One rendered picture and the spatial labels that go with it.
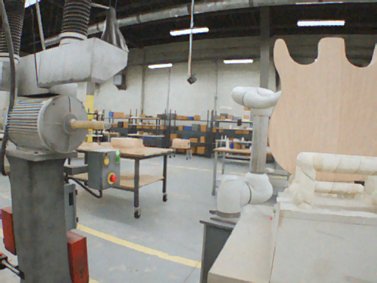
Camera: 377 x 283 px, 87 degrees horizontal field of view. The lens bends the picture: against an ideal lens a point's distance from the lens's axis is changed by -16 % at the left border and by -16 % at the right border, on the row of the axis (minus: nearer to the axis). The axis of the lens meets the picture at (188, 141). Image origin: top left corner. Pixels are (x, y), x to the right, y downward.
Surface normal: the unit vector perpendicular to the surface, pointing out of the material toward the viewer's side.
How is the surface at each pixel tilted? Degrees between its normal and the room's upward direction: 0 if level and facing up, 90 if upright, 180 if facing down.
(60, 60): 90
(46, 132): 99
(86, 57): 90
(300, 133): 94
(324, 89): 94
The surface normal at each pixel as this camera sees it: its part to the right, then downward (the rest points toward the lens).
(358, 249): -0.34, 0.04
